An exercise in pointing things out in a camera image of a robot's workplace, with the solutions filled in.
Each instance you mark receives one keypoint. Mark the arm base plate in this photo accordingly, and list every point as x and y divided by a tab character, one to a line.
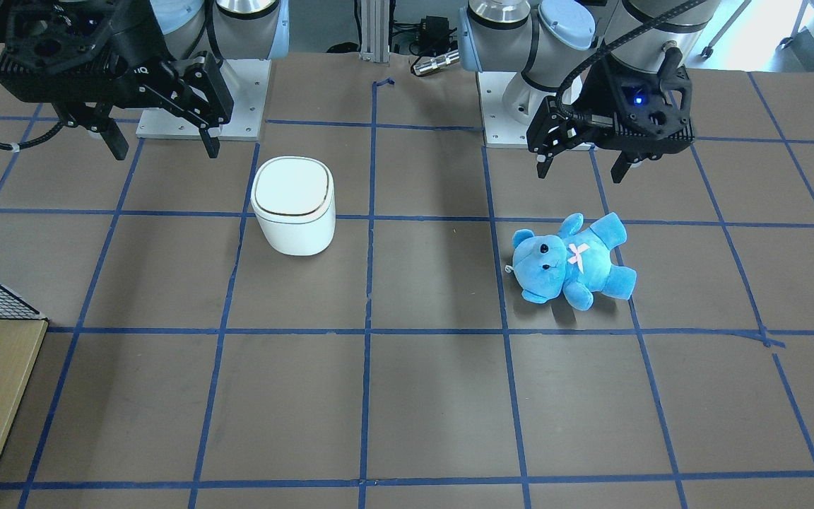
247	80
508	104

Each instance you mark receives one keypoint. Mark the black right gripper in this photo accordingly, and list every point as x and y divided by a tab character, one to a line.
140	35

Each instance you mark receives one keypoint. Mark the white trash can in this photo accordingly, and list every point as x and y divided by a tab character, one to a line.
294	201

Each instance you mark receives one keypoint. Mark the silver metal connector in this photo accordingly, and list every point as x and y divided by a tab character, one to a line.
428	65

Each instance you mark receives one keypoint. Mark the black power adapter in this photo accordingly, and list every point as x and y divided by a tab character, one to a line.
433	29

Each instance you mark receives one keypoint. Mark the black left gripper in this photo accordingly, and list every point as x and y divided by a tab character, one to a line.
599	88

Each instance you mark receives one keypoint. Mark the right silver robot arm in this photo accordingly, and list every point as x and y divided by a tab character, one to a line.
186	58

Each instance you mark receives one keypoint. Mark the blue teddy bear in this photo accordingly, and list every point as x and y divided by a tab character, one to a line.
575	262

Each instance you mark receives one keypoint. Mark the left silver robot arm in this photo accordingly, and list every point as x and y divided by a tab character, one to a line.
555	43

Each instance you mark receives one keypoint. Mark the aluminium profile post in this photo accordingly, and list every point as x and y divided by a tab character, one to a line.
374	30

